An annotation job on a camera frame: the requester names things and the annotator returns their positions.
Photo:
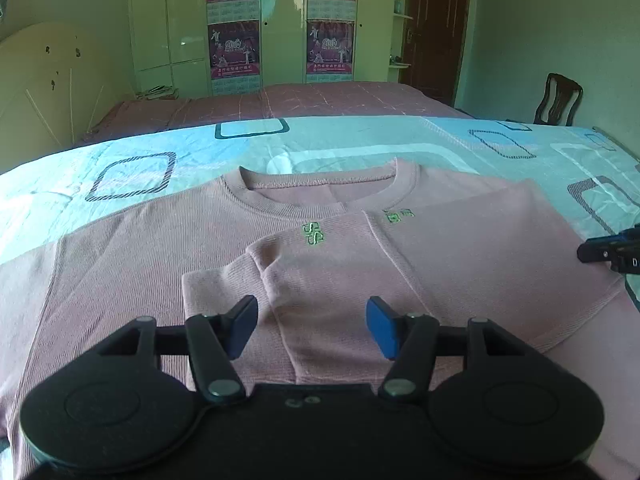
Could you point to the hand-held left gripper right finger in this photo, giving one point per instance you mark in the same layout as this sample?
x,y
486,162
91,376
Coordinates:
x,y
382,327

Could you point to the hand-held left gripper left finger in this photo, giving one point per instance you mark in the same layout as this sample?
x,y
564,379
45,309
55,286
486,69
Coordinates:
x,y
242,327

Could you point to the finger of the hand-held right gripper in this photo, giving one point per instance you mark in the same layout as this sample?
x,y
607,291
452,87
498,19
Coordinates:
x,y
595,251

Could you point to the pink sweater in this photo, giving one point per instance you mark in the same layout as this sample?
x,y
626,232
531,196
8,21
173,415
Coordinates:
x,y
450,245

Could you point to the dark wooden chair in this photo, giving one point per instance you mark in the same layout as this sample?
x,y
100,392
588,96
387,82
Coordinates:
x,y
557,100

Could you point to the blue patterned bed sheet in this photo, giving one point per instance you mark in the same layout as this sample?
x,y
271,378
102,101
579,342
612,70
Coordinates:
x,y
350,145

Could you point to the stack of papers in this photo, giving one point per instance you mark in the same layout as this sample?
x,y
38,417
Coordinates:
x,y
156,92

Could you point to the dark wooden door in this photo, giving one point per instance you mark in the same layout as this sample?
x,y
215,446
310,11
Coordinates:
x,y
437,30

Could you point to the pale green wardrobe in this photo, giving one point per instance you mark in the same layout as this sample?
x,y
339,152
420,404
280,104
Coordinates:
x,y
282,35

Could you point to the corner shelf unit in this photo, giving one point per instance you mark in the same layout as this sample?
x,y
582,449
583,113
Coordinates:
x,y
400,25

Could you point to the cream bed headboard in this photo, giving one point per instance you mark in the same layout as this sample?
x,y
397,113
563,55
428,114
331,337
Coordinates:
x,y
45,90

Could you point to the pale bottle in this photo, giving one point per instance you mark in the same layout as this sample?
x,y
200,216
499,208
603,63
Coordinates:
x,y
398,6

